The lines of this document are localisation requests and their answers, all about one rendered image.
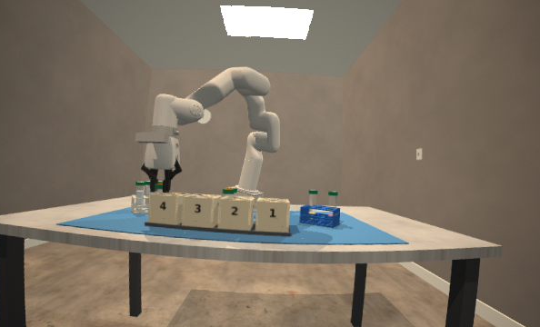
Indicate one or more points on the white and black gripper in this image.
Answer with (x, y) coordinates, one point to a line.
(164, 156)

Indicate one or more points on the beige tube rack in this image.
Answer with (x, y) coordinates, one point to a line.
(133, 206)

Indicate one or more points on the blue bench mat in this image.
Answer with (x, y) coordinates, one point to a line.
(350, 231)

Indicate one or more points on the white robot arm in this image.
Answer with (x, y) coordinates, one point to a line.
(169, 108)

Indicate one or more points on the beige bucket adapter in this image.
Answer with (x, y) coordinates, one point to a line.
(166, 208)
(236, 213)
(200, 211)
(272, 215)

